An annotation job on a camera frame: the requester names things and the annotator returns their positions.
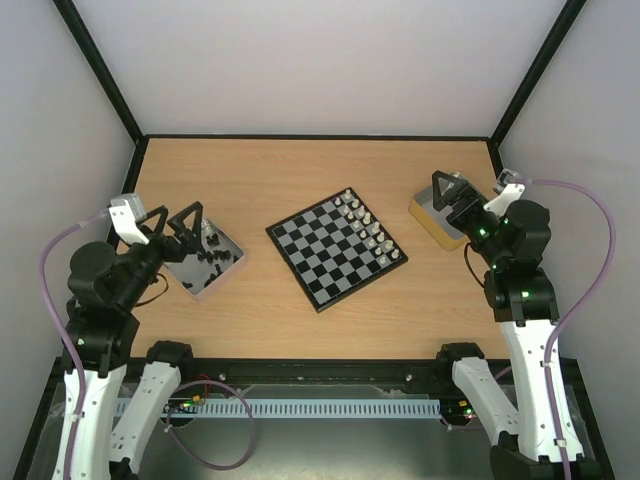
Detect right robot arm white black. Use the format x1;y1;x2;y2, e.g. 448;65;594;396
432;171;602;479

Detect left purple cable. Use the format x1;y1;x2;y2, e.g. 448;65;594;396
39;208;114;480

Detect light blue cable duct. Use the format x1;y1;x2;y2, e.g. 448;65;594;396
113;397;442;420

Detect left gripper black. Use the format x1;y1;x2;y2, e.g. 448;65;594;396
116;202;205;310

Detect black aluminium frame rail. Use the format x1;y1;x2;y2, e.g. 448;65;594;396
186;357;464;398

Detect black grey chess board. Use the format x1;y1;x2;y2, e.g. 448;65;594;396
266;188;408;313

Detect pink tin with black pieces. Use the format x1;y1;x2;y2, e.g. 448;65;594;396
165;219;247;302

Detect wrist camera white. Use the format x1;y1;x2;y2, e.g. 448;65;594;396
109;193;149;246
483;168;527;217

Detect yellow empty tin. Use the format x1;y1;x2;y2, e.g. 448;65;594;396
408;185;468;251

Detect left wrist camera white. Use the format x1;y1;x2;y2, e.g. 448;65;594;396
109;193;149;246

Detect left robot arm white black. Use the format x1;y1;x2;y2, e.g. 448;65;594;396
53;198;203;479

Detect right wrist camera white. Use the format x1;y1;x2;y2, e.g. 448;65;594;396
483;168;527;217

